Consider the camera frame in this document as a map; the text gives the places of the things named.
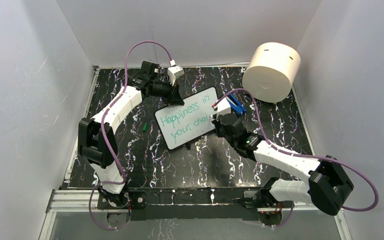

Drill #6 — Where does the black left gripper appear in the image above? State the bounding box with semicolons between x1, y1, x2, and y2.
151;78;185;108

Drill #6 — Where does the white whiteboard black frame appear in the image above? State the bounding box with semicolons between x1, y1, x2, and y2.
154;86;219;150

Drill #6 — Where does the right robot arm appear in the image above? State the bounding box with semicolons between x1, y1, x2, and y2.
211;113;354;216

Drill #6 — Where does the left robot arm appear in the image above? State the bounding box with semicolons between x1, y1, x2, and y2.
77;60;184;208

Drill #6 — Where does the cream cylindrical container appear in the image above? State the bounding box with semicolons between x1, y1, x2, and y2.
242;42;301;104

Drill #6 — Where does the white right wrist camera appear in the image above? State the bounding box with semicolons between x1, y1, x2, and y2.
211;98;232;121

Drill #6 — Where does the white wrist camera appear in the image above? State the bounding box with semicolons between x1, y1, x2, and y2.
167;59;185;86
211;98;232;121

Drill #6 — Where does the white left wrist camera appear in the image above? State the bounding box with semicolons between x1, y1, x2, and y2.
167;59;185;86

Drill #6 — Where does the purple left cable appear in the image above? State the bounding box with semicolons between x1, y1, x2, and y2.
88;40;178;232

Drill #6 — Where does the aluminium frame rail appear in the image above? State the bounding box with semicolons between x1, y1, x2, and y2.
39;187;352;240

